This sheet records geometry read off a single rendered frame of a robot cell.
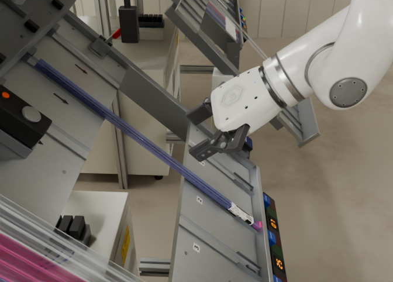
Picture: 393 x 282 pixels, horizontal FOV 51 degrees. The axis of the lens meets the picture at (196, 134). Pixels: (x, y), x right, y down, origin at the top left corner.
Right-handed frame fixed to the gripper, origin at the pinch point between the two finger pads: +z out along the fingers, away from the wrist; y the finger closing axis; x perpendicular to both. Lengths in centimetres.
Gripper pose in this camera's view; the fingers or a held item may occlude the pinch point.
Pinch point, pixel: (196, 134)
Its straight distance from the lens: 69.8
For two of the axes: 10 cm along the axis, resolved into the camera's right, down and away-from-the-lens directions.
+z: -7.9, 4.9, 3.7
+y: 0.7, 6.7, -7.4
